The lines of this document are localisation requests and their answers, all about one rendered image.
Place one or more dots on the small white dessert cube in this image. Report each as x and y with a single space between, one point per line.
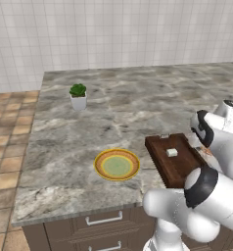
171 152

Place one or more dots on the reddish brown dessert item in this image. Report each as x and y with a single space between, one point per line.
205 150

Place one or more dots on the brown wooden tray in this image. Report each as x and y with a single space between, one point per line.
174 166

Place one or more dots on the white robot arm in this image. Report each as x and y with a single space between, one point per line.
203 209

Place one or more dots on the pale plate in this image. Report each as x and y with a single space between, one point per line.
195 143

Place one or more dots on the brown drawer front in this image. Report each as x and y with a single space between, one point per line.
134 240
134 219

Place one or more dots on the green plant in white pot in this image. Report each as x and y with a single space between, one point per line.
78 98

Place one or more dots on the brown counter cabinet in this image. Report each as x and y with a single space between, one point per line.
56 237

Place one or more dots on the yellow green round plate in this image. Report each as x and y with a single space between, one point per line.
116 165

